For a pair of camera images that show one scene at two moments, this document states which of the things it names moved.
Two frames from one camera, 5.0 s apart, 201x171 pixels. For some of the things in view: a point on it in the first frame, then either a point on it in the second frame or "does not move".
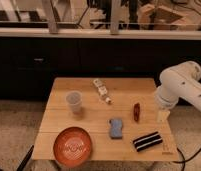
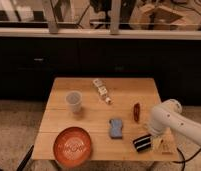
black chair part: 25,160 does not move
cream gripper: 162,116 -> 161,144
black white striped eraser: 144,142 does not move
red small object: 136,112 does not move
